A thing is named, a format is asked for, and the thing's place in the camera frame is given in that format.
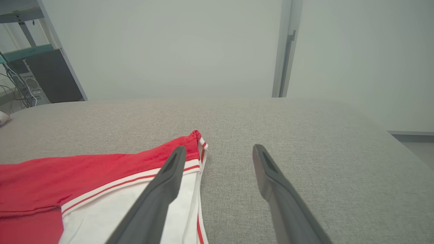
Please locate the black computer tower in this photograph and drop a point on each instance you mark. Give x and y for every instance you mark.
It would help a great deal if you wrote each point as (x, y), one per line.
(57, 78)

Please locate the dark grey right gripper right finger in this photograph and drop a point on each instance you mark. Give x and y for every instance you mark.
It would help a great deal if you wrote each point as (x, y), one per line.
(284, 203)

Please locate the grey computer tower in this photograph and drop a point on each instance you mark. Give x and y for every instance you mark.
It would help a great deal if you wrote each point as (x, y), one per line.
(32, 84)

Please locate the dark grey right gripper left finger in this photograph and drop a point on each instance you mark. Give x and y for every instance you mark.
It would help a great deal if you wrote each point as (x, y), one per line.
(152, 203)

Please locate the teal shelf board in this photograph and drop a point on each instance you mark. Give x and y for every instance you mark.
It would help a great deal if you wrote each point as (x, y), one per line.
(27, 54)

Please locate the grey metal desk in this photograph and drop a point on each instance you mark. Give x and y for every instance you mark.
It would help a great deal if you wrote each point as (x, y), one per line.
(20, 13)

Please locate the grey vertical frame post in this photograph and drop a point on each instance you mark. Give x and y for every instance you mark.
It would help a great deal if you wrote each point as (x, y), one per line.
(286, 51)

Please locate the red white T-shirt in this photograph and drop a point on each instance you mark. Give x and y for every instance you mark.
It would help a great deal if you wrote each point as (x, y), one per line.
(67, 179)

